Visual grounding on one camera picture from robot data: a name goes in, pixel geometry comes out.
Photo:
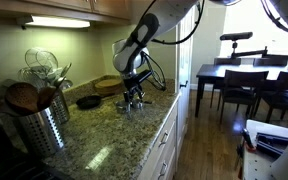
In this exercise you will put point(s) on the large perforated steel utensil holder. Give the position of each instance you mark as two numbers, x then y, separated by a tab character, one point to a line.
40	133

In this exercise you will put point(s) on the slotted wooden spoon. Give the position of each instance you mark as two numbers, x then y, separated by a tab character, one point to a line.
21	97

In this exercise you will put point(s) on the wooden upper cabinet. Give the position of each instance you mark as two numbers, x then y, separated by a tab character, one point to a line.
67	6

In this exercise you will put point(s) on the black door lever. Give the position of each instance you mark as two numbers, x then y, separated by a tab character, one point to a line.
183	84

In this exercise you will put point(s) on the black case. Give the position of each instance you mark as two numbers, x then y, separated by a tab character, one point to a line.
272	143

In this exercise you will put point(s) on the black stereo camera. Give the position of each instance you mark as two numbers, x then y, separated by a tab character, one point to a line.
236	36

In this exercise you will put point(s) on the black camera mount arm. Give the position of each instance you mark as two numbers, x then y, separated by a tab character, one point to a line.
250	53

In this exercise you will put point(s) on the metal serving spoon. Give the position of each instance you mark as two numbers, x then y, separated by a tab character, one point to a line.
64	70

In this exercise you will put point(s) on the light base cabinet drawers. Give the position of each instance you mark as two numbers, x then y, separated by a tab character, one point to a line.
164	146

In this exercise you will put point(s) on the under-cabinet light bar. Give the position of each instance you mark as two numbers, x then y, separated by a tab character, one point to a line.
58	22

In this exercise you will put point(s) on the slim perforated steel utensil holder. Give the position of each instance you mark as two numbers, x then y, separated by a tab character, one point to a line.
61	106

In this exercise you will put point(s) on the black red hand tool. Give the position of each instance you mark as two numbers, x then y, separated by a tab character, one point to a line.
247	138

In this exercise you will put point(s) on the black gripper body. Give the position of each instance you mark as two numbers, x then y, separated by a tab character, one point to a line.
131	86

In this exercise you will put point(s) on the perforated robot cart top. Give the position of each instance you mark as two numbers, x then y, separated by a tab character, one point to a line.
257	166

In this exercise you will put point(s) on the small metal cup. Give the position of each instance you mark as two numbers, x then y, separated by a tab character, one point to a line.
121	108

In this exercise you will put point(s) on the plain wooden spoon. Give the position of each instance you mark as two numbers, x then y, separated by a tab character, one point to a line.
46	96

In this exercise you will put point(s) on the bright window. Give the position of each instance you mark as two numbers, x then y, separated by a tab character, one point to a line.
247	16

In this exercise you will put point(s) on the dark dining table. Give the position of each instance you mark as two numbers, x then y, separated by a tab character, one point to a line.
237	70

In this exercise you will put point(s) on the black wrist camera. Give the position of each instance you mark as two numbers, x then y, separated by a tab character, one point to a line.
142	76

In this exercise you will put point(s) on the black cast iron skillet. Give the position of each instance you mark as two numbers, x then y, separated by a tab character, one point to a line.
88	102

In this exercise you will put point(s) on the stainless gas stove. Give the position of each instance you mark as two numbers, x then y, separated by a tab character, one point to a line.
4	163

